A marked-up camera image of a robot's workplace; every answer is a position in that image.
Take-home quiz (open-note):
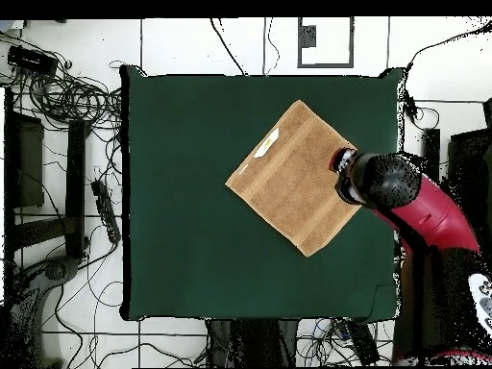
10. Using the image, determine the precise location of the dark green table cloth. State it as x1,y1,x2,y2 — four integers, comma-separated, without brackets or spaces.
119,63,405,323

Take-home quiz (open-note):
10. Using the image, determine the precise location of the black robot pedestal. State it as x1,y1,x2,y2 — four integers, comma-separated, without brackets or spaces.
207,318,301,368

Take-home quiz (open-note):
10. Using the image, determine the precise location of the black box device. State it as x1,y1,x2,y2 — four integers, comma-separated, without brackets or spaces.
7,44,60,78

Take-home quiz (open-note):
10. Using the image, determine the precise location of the black flat panel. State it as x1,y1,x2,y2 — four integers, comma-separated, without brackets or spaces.
3,87,45,209
444,128,491,232

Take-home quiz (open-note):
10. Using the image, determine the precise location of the wide black power strip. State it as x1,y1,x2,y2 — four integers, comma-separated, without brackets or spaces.
343,320,381,366

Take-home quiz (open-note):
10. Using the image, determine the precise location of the thick black cable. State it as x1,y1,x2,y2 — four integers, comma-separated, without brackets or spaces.
209,17,247,76

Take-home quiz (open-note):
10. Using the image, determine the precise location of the tan terry towel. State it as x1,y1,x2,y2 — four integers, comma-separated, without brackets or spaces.
225,99,362,258

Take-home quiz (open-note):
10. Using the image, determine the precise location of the black upright post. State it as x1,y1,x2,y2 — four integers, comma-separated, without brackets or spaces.
422,127,442,174
63,119,91,259

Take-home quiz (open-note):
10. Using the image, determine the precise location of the grey stand base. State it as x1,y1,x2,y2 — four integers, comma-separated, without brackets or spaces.
7,255,80,368

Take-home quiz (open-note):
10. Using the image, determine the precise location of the long black power strip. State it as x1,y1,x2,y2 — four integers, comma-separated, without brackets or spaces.
90,179,122,245

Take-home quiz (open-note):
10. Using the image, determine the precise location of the grey rectangular frame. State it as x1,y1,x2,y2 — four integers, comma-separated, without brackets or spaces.
296,16,356,69

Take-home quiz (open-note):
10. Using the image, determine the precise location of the tangle of black cables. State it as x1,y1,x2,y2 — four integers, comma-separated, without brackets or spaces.
0,32,124,132

